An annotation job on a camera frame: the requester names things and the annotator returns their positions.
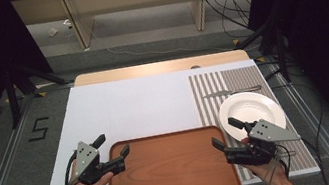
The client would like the person's right hand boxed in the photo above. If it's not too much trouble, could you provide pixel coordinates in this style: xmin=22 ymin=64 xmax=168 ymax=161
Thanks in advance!
xmin=238 ymin=132 xmax=290 ymax=185

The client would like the brown wooden tray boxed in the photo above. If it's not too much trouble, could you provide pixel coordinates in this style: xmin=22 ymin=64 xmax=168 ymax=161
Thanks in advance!
xmin=95 ymin=121 xmax=245 ymax=185

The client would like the white plate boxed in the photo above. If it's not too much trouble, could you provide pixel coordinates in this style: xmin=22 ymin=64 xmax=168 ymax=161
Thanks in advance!
xmin=215 ymin=85 xmax=290 ymax=144

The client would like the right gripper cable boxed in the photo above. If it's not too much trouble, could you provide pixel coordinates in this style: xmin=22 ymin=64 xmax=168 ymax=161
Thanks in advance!
xmin=258 ymin=142 xmax=296 ymax=185

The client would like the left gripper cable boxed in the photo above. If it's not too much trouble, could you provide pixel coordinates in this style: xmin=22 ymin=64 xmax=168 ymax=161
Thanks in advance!
xmin=34 ymin=150 xmax=84 ymax=185

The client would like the striped grey placemat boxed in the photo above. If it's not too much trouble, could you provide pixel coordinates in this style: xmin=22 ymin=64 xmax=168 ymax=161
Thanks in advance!
xmin=187 ymin=57 xmax=319 ymax=185

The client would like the thin white floor cable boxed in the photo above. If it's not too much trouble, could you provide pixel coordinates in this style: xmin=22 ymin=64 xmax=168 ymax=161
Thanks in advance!
xmin=86 ymin=3 xmax=234 ymax=74

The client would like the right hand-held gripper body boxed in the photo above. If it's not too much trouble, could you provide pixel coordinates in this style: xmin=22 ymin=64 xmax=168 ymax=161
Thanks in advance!
xmin=220 ymin=113 xmax=305 ymax=171

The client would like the silver table knife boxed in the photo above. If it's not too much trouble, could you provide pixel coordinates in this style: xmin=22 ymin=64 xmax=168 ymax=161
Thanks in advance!
xmin=201 ymin=83 xmax=264 ymax=101

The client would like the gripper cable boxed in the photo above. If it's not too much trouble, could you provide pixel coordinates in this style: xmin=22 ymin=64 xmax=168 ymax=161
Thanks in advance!
xmin=34 ymin=150 xmax=84 ymax=185
xmin=258 ymin=142 xmax=296 ymax=185

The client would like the bundle of black cables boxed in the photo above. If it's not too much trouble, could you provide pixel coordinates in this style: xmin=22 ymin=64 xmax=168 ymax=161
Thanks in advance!
xmin=205 ymin=0 xmax=266 ymax=44

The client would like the white foam board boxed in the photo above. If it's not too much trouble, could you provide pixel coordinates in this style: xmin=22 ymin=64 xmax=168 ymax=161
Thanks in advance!
xmin=23 ymin=48 xmax=322 ymax=185

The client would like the light wooden table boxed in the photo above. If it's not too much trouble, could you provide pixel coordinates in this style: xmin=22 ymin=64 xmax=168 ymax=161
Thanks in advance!
xmin=72 ymin=46 xmax=251 ymax=90

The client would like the black metal stand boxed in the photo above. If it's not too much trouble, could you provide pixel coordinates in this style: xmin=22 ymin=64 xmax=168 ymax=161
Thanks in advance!
xmin=231 ymin=14 xmax=295 ymax=91
xmin=0 ymin=55 xmax=83 ymax=130

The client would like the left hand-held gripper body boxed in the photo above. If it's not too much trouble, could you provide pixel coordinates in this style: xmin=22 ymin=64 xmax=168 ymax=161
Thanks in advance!
xmin=69 ymin=134 xmax=129 ymax=185

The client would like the small white floor object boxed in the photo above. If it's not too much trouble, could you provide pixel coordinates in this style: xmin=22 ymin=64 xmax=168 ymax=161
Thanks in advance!
xmin=46 ymin=26 xmax=60 ymax=39

